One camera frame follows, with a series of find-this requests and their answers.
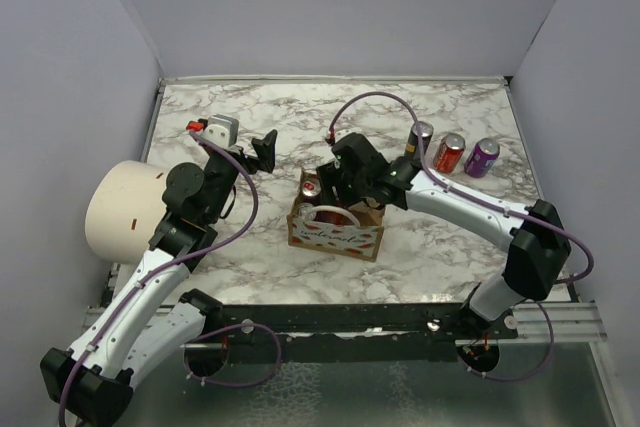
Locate beige cylindrical container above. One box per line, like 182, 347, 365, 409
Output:
85, 160, 167, 265

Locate purple Fanta can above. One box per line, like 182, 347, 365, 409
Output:
464, 138, 500, 178
297, 202, 317, 221

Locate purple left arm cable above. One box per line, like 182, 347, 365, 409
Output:
57, 131, 282, 427

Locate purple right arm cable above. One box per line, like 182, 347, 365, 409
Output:
327, 91, 596, 381

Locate black mounting rail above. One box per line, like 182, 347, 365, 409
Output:
180, 289, 517, 364

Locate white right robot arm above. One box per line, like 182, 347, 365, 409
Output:
316, 133, 571, 338

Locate aluminium frame rail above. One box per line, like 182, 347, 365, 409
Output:
84, 296, 611, 346

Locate black soda can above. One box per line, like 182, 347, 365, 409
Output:
404, 121, 434, 160

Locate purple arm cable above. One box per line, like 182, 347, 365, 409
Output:
57, 131, 282, 427
327, 91, 596, 381

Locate red coke can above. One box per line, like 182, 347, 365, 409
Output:
433, 132, 466, 174
317, 205, 352, 225

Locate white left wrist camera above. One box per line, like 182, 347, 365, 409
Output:
187, 114, 240, 148

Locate red tab soda can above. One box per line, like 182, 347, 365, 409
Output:
300, 176, 321, 201

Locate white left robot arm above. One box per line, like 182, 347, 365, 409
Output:
40, 130, 278, 426

